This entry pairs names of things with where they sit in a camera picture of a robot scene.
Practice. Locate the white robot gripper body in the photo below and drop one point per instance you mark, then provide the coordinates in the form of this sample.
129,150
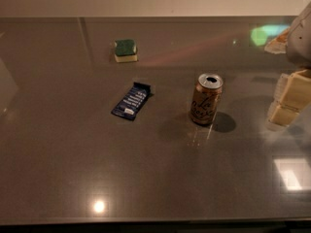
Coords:
300,41

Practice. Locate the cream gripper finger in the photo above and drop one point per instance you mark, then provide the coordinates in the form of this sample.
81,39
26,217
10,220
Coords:
294,91
279,115

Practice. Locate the orange LaCroix soda can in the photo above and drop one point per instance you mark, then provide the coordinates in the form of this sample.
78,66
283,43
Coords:
206,97

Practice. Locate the blue snack bar wrapper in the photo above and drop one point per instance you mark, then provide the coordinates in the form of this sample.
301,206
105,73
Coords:
133,101

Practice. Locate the green and yellow sponge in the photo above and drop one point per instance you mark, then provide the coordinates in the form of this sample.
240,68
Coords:
125,51

